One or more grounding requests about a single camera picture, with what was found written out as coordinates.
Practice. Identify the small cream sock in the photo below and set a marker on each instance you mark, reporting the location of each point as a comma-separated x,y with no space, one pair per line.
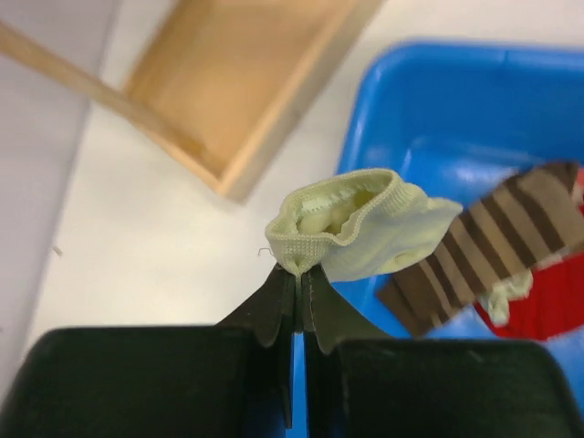
496,301

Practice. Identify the red sock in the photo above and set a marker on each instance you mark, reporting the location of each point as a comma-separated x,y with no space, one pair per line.
553,305

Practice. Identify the brown striped sock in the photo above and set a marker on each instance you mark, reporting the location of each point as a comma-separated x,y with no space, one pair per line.
527,218

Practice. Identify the blue plastic bin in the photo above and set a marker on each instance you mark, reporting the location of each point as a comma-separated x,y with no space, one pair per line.
457,120

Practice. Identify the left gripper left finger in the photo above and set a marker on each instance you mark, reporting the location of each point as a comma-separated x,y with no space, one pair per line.
231,379

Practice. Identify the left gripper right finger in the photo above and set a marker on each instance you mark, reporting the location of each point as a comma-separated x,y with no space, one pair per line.
360,382

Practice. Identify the wooden hanging rack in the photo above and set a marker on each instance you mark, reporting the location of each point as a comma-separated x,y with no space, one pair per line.
222,83

